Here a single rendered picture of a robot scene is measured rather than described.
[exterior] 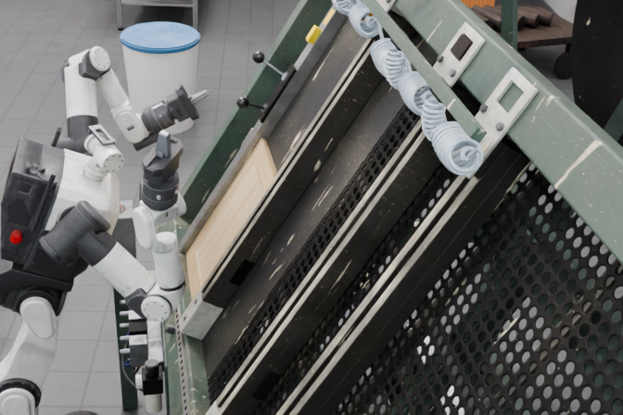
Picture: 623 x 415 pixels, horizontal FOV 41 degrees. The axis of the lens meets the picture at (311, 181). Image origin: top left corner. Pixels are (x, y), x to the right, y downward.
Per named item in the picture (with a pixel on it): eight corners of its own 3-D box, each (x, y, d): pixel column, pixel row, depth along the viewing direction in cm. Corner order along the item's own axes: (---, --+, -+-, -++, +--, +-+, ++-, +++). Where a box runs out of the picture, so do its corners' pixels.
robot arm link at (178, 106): (180, 79, 270) (146, 95, 270) (182, 91, 261) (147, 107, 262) (197, 109, 276) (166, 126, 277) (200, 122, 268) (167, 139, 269)
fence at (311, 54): (189, 246, 283) (179, 243, 281) (344, 10, 252) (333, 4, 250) (190, 255, 279) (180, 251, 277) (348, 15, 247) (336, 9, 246)
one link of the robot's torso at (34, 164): (-26, 282, 219) (15, 169, 206) (-9, 213, 248) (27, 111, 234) (86, 308, 230) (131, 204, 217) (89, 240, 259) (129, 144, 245)
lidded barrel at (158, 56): (206, 107, 585) (205, 23, 555) (195, 140, 542) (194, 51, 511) (134, 103, 585) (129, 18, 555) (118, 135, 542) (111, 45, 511)
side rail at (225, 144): (198, 214, 307) (171, 203, 302) (366, -45, 270) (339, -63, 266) (200, 223, 302) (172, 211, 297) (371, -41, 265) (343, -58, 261)
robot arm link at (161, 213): (155, 207, 195) (152, 239, 203) (192, 190, 201) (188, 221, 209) (127, 179, 200) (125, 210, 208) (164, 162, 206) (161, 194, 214)
